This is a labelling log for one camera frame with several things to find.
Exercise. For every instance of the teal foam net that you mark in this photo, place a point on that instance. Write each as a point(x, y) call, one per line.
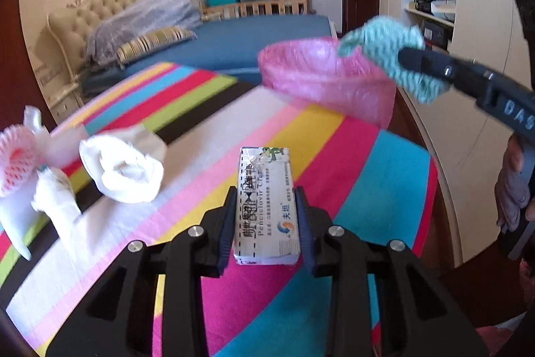
point(388, 43)

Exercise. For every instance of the striped multicolour tablecloth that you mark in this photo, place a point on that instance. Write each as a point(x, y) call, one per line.
point(355, 173)

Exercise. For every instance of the white wall cabinet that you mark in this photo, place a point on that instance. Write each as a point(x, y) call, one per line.
point(480, 18)

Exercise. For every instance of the grey duvet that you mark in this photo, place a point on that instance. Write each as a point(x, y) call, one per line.
point(142, 18)

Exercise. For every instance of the wooden crib rail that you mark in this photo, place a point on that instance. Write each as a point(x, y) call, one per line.
point(259, 7)

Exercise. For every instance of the striped pillow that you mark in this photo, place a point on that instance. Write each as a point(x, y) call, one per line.
point(154, 41)

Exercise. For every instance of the black shelf box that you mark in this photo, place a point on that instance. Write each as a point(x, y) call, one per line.
point(432, 30)

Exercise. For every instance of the pink trash bag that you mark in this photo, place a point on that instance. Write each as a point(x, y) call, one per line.
point(326, 76)

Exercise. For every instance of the cream nightstand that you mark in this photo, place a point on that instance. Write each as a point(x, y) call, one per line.
point(67, 100)

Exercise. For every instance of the black device on shelf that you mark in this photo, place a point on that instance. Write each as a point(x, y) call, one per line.
point(423, 1)

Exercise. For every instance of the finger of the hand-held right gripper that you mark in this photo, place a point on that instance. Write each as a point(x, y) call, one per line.
point(443, 68)

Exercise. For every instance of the person's right hand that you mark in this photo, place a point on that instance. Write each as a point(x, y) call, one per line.
point(510, 189)

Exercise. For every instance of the brown wooden pillar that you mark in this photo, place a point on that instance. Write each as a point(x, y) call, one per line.
point(12, 68)

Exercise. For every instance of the white medicine box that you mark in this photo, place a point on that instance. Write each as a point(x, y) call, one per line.
point(267, 215)

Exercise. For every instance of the bed with blue sheet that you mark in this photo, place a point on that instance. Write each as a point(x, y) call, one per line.
point(259, 30)

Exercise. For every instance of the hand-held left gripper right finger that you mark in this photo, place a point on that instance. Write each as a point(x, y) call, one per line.
point(307, 244)

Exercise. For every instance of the pink and orange foam net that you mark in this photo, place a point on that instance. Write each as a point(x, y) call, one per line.
point(16, 164)

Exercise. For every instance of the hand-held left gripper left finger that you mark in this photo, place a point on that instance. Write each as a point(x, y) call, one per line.
point(225, 244)

